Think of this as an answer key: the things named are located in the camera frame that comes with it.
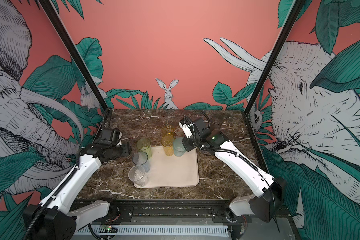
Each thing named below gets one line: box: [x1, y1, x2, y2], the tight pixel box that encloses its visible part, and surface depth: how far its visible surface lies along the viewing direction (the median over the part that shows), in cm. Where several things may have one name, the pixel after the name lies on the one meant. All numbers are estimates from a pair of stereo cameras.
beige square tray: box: [136, 146, 199, 188], surface depth 91 cm
